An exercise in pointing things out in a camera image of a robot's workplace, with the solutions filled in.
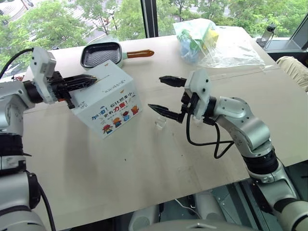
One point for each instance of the grey rounded robot torso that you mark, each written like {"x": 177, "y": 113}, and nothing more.
{"x": 192, "y": 226}

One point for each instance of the clear water bottle black lid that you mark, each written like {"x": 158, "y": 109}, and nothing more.
{"x": 268, "y": 34}

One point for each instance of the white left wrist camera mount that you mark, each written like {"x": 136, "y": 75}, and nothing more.
{"x": 42, "y": 62}

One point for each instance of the black window pillar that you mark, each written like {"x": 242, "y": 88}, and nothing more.
{"x": 149, "y": 18}

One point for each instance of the grey rounded robot leg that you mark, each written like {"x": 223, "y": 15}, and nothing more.
{"x": 213, "y": 205}
{"x": 143, "y": 220}

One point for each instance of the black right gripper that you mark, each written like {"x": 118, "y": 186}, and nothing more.
{"x": 190, "y": 102}

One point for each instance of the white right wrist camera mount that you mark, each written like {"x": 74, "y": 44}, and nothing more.
{"x": 201, "y": 84}

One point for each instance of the clear plastic bag with toys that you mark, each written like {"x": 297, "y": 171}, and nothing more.
{"x": 199, "y": 41}

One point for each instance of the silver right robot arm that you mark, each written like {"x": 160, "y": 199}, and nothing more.
{"x": 252, "y": 127}

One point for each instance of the white box with cartoon print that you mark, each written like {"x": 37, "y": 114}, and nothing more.
{"x": 113, "y": 101}

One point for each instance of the beige cushion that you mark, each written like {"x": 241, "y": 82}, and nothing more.
{"x": 294, "y": 69}

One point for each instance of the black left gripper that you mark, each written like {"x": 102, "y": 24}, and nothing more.
{"x": 57, "y": 87}

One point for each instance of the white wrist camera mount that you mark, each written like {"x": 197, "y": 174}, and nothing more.
{"x": 201, "y": 84}
{"x": 42, "y": 62}

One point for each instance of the small clear plastic piece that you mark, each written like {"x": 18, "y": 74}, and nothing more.
{"x": 159, "y": 122}

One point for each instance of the grey slanted panel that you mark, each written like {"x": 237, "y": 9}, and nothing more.
{"x": 300, "y": 33}

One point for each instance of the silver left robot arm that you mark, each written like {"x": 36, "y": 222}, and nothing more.
{"x": 12, "y": 96}

